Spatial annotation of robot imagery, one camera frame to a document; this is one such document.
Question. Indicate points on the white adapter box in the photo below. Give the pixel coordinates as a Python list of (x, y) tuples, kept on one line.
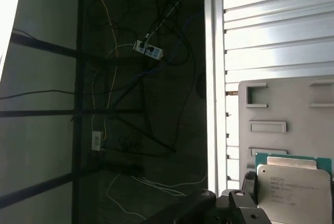
[(96, 140)]

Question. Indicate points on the grey parts rack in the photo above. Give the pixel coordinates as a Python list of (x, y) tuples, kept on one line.
[(292, 135)]

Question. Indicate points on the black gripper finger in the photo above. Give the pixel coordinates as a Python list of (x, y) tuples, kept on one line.
[(242, 208)]

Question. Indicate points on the silver CPU green substrate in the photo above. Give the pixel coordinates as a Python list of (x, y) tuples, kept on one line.
[(292, 190)]

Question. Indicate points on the black table frame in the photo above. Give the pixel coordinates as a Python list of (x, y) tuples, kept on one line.
[(78, 91)]

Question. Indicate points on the white power strip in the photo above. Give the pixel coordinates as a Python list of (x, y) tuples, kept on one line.
[(148, 49)]

